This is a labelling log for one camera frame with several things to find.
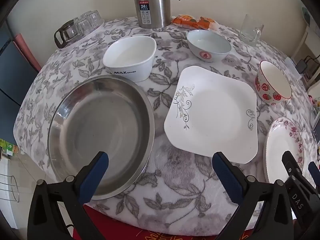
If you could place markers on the stainless steel basin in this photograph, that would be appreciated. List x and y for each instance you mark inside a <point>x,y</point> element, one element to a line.
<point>100,130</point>

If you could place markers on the pink floral round plate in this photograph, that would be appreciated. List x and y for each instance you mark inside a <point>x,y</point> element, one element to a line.
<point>277,150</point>

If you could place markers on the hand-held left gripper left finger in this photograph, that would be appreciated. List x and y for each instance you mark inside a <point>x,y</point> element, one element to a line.
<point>96,175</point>

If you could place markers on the pale blue bowl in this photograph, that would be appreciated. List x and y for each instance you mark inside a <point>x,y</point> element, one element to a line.
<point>207,42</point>

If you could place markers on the dark phone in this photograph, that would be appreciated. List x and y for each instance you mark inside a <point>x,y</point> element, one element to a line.
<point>317,134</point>

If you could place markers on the red cloth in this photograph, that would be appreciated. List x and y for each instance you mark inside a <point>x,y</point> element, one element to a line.
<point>120,227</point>

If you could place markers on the stainless steel thermos jug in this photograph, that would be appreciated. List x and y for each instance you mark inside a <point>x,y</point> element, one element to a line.
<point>152,0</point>

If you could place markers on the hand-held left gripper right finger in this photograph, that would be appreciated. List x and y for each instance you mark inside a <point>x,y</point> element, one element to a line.
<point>227,177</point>

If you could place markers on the pink board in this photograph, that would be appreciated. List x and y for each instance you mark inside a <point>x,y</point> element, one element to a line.
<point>27,52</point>

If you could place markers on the white square bowl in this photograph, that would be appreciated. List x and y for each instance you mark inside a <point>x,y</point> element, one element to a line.
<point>130,55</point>

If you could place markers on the small colourful trinkets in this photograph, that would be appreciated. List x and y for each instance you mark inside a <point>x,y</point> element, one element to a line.
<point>315,102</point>

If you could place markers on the clear glass mug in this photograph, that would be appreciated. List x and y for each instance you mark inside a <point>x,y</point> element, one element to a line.
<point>247,30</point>

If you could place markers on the green box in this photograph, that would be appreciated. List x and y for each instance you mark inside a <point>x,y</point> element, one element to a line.
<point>8,150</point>

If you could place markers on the white square plate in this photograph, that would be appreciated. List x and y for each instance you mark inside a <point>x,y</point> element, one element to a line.
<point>215,110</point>

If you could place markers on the grey floral blanket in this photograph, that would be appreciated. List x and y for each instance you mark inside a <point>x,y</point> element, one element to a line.
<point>162,200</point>

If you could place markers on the dark blue cabinet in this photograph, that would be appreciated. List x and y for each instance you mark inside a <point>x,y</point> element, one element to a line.
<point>12,85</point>

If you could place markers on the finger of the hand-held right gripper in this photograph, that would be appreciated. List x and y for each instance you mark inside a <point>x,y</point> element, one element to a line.
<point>290,161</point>
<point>313,168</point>

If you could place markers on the orange snack packet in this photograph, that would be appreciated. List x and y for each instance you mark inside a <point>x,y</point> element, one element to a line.
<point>183,20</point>
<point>206,23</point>

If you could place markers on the strawberry print bowl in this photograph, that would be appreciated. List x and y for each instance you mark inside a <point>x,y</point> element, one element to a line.
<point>273,80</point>

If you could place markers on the black power adapter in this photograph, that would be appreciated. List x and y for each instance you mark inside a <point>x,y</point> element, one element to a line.
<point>302,66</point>

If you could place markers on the white shelf unit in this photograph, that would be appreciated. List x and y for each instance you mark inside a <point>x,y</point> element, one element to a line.
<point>307,45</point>

